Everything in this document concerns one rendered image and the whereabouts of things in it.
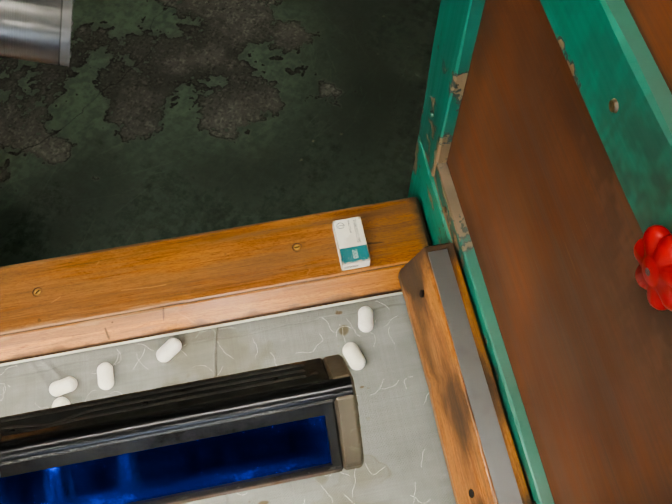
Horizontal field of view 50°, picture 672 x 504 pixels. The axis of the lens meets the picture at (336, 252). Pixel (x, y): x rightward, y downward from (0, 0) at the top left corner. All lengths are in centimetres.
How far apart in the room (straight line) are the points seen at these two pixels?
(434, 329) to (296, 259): 21
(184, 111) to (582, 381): 159
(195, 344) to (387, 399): 24
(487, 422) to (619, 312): 27
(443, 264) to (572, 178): 29
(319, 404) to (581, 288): 21
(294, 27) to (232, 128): 39
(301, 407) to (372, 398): 39
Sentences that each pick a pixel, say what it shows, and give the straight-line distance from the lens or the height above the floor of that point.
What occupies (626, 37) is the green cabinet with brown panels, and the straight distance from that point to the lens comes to 43.
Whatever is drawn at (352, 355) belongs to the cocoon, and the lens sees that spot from 85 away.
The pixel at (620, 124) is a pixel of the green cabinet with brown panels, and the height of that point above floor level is 124.
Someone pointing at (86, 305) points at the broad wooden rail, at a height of 77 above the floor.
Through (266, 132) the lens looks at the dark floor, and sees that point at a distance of 194.
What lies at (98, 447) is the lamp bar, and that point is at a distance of 48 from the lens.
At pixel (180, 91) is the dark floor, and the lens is 206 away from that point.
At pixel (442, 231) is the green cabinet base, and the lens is 85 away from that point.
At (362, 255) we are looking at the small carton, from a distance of 87.
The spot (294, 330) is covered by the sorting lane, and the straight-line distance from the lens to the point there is 88.
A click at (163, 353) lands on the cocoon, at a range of 87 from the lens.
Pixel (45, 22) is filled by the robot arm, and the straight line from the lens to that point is 55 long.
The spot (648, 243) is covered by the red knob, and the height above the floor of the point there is 125.
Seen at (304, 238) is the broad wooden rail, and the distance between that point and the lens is 90.
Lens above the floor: 156
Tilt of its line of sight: 63 degrees down
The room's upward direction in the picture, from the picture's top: straight up
